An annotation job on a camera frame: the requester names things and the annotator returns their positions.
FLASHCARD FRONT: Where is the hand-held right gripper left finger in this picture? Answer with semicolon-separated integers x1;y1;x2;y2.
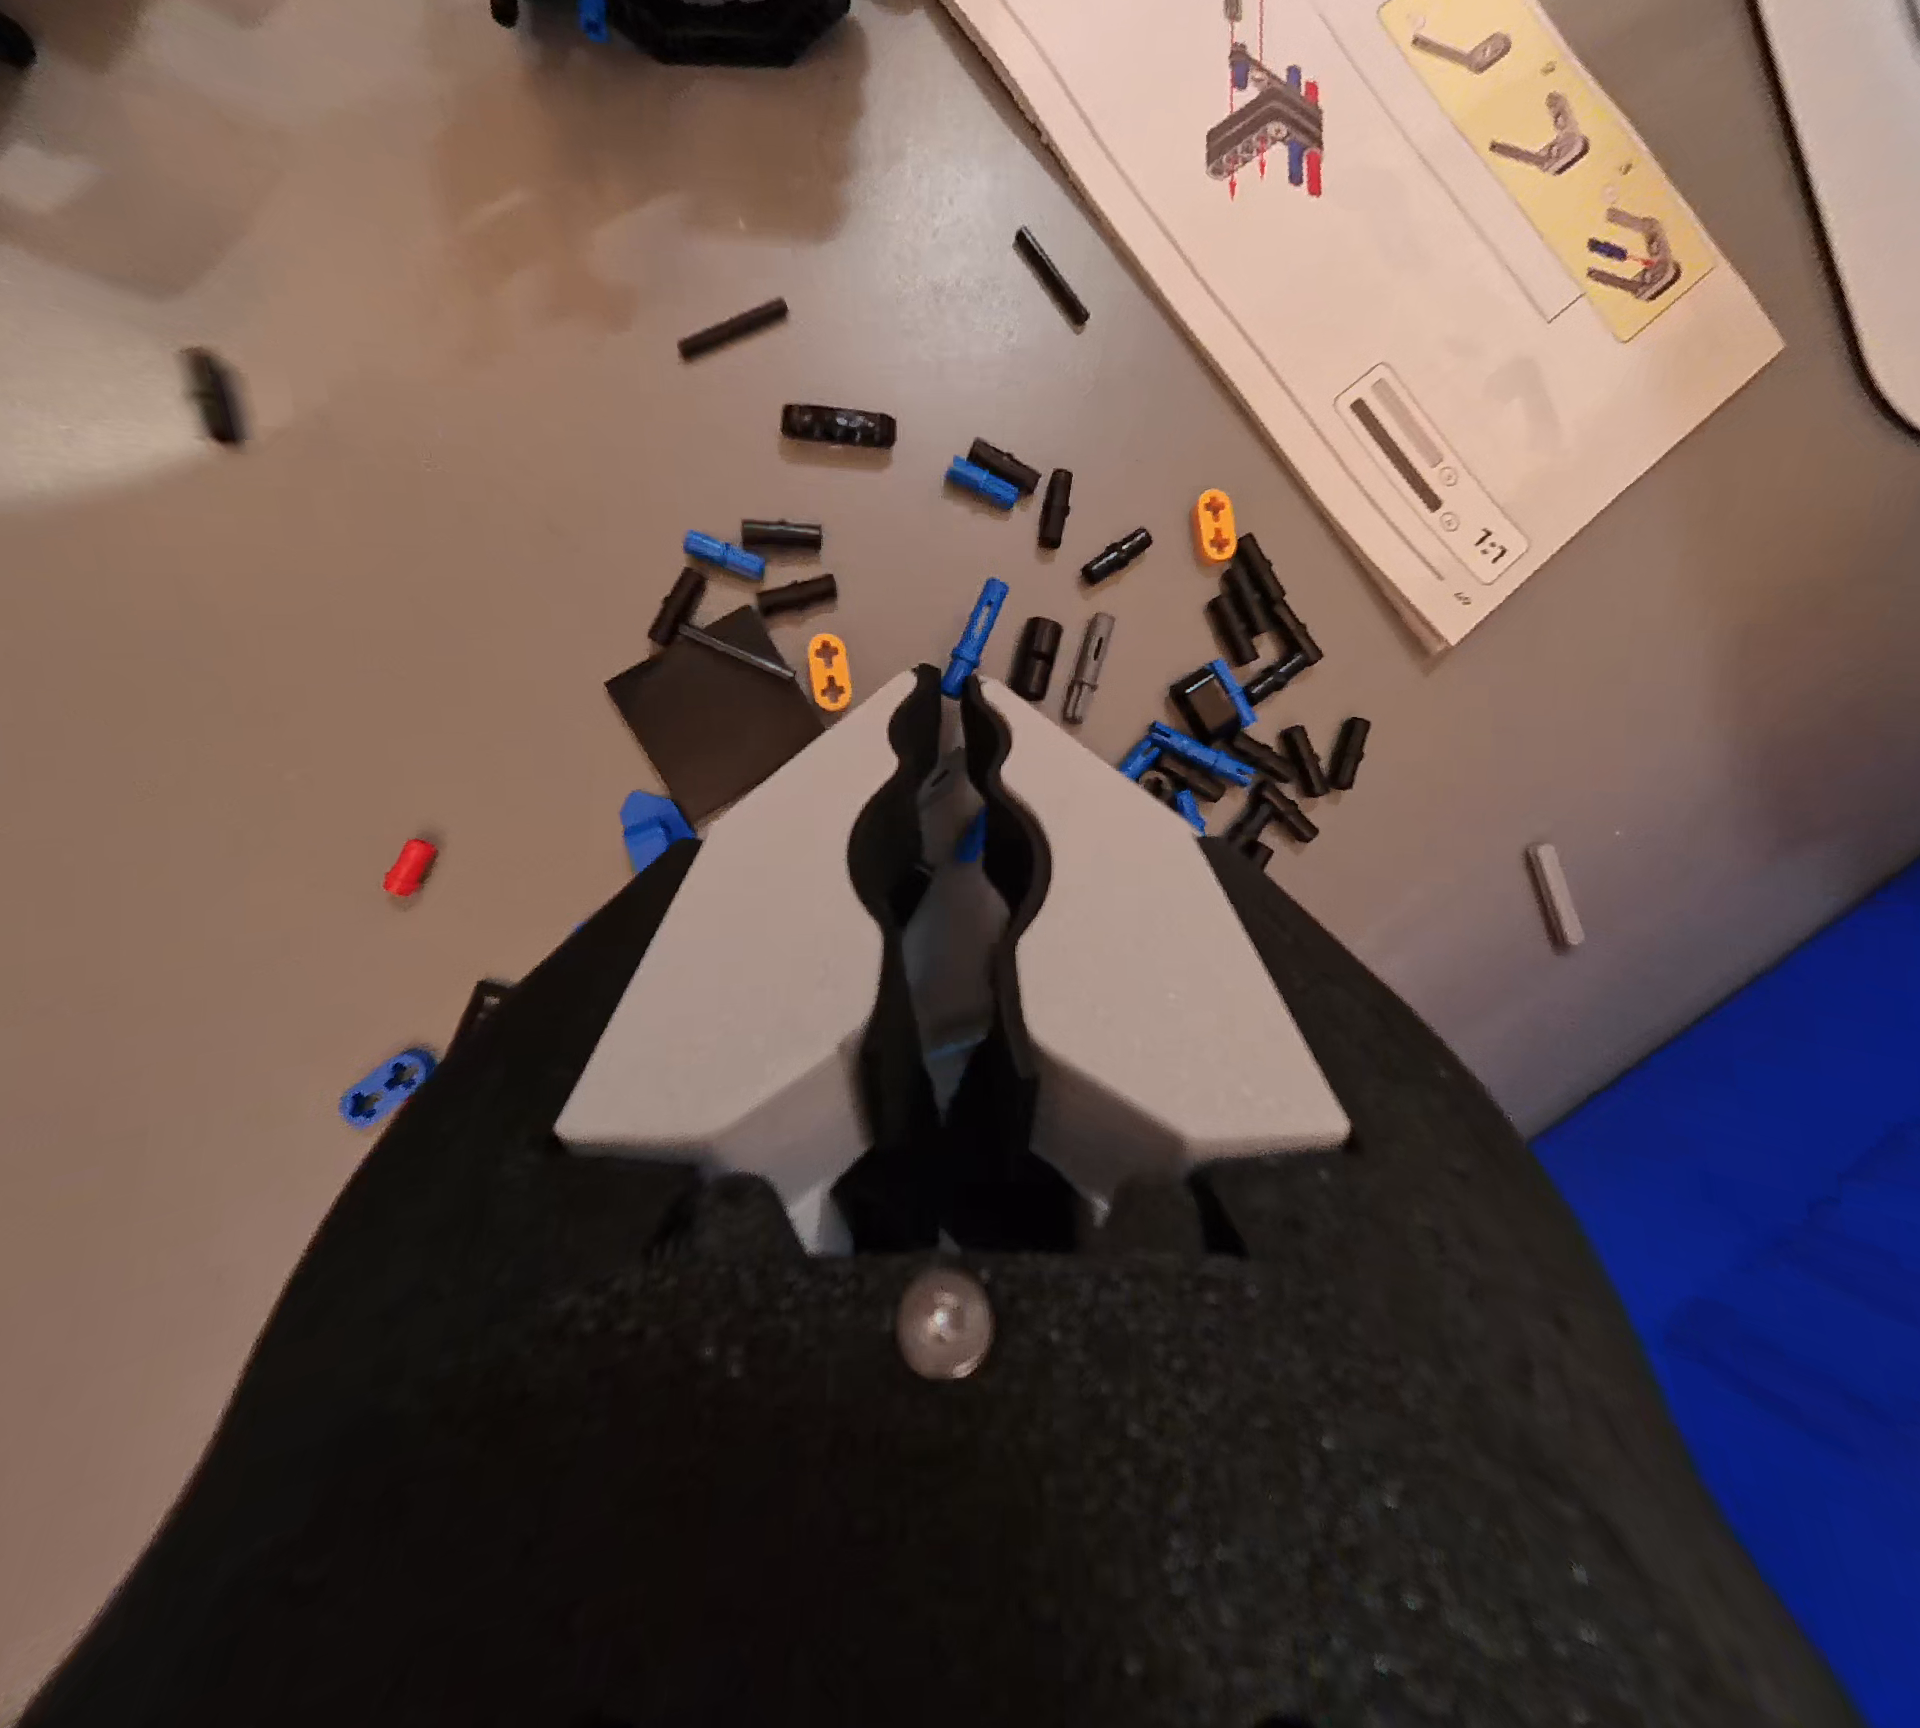
554;666;949;1260

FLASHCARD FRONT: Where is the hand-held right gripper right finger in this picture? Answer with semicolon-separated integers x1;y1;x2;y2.
945;674;1353;1256

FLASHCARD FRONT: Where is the blue lego pin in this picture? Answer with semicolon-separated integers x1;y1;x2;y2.
941;576;1013;697

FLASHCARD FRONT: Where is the blue lego piece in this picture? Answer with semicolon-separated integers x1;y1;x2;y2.
618;790;701;878

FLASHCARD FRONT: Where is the black flat lego panel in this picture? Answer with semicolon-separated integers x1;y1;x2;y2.
604;604;831;829

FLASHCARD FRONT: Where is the blue thin lego liftarm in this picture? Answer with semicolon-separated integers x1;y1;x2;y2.
337;1043;441;1132

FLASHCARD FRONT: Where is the grey lego axle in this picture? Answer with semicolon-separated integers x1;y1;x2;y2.
1524;840;1589;954

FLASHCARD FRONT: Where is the scatter of small lego pins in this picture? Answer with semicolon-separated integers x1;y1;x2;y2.
645;434;1374;868

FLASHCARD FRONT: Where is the short black lego axle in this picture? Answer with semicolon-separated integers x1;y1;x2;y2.
1013;225;1092;329
678;296;792;361

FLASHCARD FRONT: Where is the lego instruction booklet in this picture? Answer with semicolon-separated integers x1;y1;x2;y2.
892;0;1788;657

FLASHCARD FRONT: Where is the black lego connector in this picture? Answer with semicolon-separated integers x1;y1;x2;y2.
181;343;251;450

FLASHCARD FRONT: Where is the blue plastic bin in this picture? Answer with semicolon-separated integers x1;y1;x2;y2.
1527;858;1920;1728

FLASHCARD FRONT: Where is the white document stand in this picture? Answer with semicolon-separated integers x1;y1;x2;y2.
1695;0;1920;437

